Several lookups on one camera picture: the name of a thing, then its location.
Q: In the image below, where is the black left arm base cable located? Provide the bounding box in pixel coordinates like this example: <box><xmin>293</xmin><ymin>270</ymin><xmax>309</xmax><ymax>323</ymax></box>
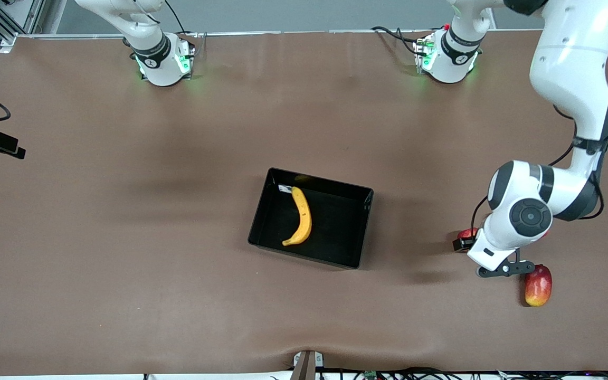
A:
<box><xmin>372</xmin><ymin>26</ymin><xmax>422</xmax><ymax>54</ymax></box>

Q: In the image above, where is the black right arm base cable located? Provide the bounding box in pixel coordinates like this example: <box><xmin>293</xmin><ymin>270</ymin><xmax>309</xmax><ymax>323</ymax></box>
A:
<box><xmin>164</xmin><ymin>0</ymin><xmax>186</xmax><ymax>33</ymax></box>

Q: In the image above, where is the brown table cover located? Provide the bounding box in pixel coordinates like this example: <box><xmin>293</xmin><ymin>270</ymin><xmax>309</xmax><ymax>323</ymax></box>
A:
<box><xmin>0</xmin><ymin>31</ymin><xmax>608</xmax><ymax>376</ymax></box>

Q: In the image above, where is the aluminium frame corner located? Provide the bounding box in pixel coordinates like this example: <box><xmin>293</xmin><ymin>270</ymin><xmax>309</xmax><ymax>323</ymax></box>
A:
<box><xmin>0</xmin><ymin>0</ymin><xmax>46</xmax><ymax>53</ymax></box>

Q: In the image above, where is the yellow banana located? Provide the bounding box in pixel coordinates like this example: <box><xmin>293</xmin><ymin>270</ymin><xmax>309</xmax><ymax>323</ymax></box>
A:
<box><xmin>282</xmin><ymin>186</ymin><xmax>313</xmax><ymax>247</ymax></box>

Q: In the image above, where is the black arm base cable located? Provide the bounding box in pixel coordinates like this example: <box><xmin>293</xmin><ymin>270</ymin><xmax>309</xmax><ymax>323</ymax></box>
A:
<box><xmin>372</xmin><ymin>26</ymin><xmax>422</xmax><ymax>54</ymax></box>
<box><xmin>164</xmin><ymin>0</ymin><xmax>186</xmax><ymax>33</ymax></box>

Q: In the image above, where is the black rectangular plastic box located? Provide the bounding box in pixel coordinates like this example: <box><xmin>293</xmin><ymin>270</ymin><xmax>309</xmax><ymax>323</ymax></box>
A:
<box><xmin>248</xmin><ymin>167</ymin><xmax>374</xmax><ymax>270</ymax></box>

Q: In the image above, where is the red yellow mango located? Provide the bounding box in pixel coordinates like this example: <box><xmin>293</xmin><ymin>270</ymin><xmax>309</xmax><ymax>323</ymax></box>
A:
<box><xmin>524</xmin><ymin>264</ymin><xmax>553</xmax><ymax>307</ymax></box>

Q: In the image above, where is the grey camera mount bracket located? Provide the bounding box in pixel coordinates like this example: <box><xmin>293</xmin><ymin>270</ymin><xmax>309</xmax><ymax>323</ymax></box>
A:
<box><xmin>292</xmin><ymin>350</ymin><xmax>325</xmax><ymax>380</ymax></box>

